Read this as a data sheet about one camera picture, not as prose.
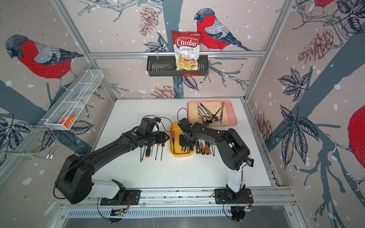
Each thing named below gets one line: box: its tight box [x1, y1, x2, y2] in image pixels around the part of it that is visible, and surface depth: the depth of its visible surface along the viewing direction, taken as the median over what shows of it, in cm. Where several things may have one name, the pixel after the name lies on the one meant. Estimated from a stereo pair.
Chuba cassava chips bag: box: [171, 30, 202, 71], surface depth 85 cm
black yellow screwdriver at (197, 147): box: [195, 139, 201, 155], surface depth 92 cm
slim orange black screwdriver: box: [200, 142, 206, 155], surface depth 92 cm
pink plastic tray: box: [187, 99, 238, 127], surface depth 113 cm
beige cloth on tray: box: [188, 101, 230, 126], surface depth 113 cm
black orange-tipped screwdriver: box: [145, 145, 151, 159], surface depth 90 cm
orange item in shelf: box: [58, 115, 75, 128], surface depth 67 cm
